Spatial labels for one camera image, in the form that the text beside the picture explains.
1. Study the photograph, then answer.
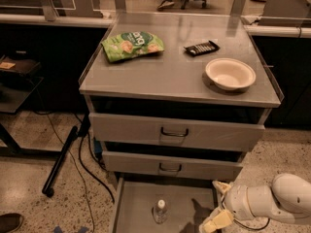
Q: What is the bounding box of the white rail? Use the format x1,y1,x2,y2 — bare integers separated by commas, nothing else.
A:
244,25,311,39
0,14,114,28

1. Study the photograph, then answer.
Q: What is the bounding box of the dark candy bar wrapper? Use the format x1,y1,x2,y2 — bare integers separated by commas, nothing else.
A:
185,41,220,56

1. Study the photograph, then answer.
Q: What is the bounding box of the white paper bowl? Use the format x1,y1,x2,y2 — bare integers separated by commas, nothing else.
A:
205,58,257,91

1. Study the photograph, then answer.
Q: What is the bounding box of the green snack chip bag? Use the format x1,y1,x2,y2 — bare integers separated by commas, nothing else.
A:
101,31,164,62

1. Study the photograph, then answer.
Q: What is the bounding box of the black side table left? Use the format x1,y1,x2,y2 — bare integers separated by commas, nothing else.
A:
0,75,62,157

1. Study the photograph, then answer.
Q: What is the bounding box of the white rail right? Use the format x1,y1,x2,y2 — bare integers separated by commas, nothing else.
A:
244,25,311,39

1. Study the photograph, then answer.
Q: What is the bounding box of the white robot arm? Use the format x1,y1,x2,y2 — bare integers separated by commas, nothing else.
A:
199,173,311,233

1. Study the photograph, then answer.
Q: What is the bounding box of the black pole with wheel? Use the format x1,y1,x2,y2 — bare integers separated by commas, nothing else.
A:
42,126,78,198

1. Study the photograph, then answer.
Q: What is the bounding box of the black cable loop on floor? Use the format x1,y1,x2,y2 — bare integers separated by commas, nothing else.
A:
232,217,272,232

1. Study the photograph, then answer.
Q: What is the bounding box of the black cable left floor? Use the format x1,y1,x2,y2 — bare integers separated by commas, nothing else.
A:
76,114,116,204

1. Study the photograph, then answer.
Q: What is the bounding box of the bottom grey open drawer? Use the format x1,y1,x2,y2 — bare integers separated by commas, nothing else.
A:
109,175,218,233

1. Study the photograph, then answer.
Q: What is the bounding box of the white rail left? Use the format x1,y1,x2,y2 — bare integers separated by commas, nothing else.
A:
0,14,114,28

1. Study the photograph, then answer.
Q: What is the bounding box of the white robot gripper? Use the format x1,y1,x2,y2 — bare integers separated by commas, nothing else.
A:
199,181,276,233

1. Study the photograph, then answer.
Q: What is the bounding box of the top grey drawer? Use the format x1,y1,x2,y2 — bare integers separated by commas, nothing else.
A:
89,113,264,151

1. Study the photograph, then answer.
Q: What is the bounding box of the clear plastic bottle white cap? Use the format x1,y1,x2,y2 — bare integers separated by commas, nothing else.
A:
153,199,168,224

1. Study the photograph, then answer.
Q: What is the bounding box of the grey metal drawer cabinet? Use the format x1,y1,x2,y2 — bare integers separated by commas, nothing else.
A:
78,11,285,233

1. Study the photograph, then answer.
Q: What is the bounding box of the middle grey drawer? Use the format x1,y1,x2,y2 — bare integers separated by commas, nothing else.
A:
103,151,242,181

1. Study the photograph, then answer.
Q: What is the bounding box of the dark tray with orange card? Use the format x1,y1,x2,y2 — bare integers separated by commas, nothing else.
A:
0,54,41,77

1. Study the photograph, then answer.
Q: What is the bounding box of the brown shoe bottom left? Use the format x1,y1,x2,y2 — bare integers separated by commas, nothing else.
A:
0,213,23,233

